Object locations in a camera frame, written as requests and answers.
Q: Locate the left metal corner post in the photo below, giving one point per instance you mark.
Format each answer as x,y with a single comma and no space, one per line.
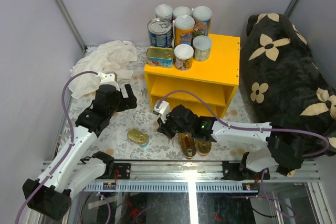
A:
70,23

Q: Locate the gold rectangular tin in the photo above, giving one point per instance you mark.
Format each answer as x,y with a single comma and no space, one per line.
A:
138,137
160,57

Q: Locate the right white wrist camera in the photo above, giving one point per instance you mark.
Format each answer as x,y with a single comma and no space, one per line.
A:
162,109

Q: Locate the clear jar colourful candy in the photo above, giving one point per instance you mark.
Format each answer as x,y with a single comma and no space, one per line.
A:
202,16

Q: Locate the black floral plush blanket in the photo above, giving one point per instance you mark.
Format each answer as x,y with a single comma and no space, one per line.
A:
286,89

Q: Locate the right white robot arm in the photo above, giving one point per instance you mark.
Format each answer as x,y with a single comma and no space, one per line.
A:
277,148

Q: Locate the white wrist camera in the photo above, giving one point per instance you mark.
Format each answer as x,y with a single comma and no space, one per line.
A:
108,78
162,109

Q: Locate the white orange snack canister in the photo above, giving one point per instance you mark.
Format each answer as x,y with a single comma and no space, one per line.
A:
164,11

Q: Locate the orange blue tall canister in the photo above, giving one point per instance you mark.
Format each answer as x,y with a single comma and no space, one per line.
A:
184,25

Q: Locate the blue labelled gold-top can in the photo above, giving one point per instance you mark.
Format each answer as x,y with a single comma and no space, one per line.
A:
160,32

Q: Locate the grey lid small can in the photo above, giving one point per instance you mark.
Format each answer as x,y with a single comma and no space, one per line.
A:
202,47

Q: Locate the gold oval tin left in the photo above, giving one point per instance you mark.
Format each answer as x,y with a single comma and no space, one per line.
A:
187,144

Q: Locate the white red snack canister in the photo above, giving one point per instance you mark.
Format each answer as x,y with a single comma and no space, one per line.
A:
180,11

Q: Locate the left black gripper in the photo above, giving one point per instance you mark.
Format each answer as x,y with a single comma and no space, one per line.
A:
130,103

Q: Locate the yellow wooden shelf cabinet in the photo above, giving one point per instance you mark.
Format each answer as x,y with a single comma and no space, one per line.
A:
208,86

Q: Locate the white lid small can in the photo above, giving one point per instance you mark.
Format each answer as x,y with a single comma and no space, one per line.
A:
183,57

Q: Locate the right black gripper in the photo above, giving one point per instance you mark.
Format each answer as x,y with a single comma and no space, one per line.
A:
164,127

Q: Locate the crumpled cream cloth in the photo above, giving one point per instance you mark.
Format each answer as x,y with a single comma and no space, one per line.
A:
113,56

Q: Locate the gold oval tin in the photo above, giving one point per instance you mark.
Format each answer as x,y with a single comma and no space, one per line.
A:
187,144
203,148

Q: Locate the aluminium mounting rail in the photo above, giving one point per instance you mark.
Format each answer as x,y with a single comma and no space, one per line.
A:
175,177

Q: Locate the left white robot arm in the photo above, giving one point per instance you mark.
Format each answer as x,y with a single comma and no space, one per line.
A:
52,192

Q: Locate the gold oval tin right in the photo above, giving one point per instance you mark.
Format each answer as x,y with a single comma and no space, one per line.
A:
203,148

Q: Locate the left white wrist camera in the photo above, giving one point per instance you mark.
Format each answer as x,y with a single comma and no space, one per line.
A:
108,78

